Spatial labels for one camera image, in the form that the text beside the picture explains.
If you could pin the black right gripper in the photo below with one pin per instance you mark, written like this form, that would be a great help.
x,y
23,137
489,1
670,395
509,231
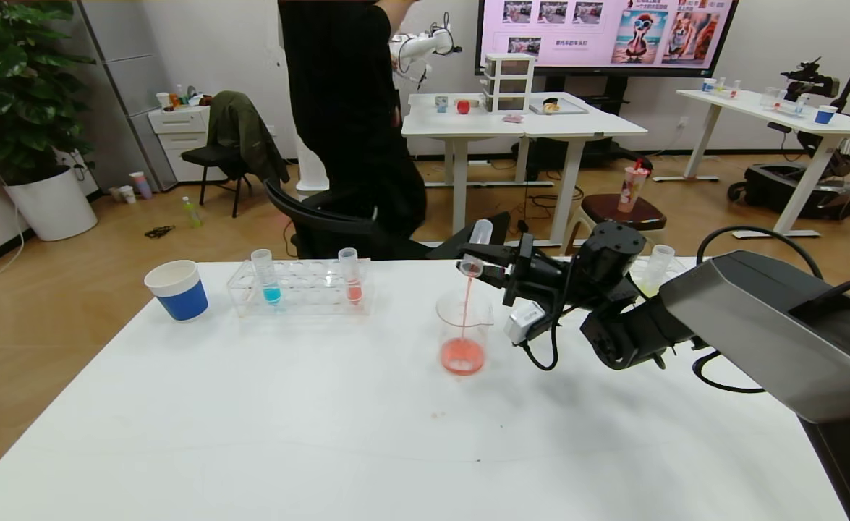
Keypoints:
x,y
518,269

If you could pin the red pigment test tube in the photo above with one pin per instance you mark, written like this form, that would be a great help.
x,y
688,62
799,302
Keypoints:
x,y
479,233
352,286

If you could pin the blue pigment test tube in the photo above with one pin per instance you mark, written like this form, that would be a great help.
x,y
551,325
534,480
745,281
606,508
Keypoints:
x,y
269,286

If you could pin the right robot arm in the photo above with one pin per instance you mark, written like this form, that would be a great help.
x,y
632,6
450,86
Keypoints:
x,y
772,325

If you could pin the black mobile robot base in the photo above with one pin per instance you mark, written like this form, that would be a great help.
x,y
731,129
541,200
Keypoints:
x,y
772,188

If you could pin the clear glass beaker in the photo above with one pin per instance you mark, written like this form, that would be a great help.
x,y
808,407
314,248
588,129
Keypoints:
x,y
462,354

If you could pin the yellow pigment test tube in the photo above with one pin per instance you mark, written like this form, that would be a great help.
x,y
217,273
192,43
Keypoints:
x,y
656,268

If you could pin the clear acrylic test tube rack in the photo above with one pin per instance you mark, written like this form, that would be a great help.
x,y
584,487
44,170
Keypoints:
x,y
674,271
309,293

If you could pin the brown top stool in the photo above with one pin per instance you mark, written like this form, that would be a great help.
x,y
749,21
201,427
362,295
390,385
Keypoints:
x,y
605,213

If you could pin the white double desk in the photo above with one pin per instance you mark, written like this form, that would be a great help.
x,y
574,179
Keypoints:
x,y
540,129

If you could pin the pink drink cup with straw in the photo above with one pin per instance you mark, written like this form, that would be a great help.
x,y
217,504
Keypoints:
x,y
631,189

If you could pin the red apple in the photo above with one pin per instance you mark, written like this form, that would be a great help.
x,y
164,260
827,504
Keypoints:
x,y
463,108

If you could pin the black office chair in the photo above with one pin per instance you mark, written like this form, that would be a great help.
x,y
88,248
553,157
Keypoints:
x,y
330,231

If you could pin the brown bread piece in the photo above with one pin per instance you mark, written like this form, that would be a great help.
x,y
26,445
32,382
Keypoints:
x,y
550,106

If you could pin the grey tray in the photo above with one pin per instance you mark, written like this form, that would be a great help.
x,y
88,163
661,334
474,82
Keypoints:
x,y
569,110

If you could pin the plastic drawer organizer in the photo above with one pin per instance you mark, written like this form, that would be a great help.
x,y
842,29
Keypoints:
x,y
508,83

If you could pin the black display stand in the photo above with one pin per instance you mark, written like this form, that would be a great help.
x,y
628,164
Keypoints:
x,y
616,90

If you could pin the person in black clothes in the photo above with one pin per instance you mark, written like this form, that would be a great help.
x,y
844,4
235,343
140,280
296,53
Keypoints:
x,y
345,108

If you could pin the white humanoid robot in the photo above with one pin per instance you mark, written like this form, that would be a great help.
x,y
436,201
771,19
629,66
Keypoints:
x,y
424,45

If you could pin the olive green jacket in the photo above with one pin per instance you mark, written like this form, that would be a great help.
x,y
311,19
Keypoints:
x,y
247,137

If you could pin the green plastic bottle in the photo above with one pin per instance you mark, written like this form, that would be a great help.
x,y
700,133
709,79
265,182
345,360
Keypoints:
x,y
192,215

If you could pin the black four-leg chair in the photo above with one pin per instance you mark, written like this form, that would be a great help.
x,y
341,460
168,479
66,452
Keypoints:
x,y
207,155

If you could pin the blue white paper cup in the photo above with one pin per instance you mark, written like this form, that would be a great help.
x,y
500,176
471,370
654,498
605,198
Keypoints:
x,y
182,300

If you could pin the black floor object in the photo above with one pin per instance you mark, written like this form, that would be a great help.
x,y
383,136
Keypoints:
x,y
159,232

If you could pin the white drawer cabinet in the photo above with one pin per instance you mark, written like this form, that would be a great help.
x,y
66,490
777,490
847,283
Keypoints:
x,y
182,137

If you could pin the pink tall cup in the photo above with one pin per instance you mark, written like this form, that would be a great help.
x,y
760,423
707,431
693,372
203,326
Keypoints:
x,y
141,187

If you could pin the small blue paper cup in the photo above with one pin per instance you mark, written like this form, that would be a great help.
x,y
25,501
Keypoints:
x,y
825,116

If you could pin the black desk robot gripper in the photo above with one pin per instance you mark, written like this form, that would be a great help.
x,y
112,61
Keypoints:
x,y
812,81

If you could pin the small white cup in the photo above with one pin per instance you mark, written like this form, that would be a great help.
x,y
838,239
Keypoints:
x,y
127,195

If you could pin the grey metal locker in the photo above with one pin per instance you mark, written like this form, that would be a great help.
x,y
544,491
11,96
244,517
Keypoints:
x,y
135,79

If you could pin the white plant pot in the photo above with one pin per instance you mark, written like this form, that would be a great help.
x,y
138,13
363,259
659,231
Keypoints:
x,y
52,210

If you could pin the green leafy plant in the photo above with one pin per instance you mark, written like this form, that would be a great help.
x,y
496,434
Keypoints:
x,y
12,87

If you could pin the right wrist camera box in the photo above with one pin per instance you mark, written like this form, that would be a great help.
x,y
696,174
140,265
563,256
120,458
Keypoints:
x,y
526,323

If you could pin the large wall display screen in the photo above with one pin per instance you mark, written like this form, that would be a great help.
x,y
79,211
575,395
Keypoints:
x,y
576,29

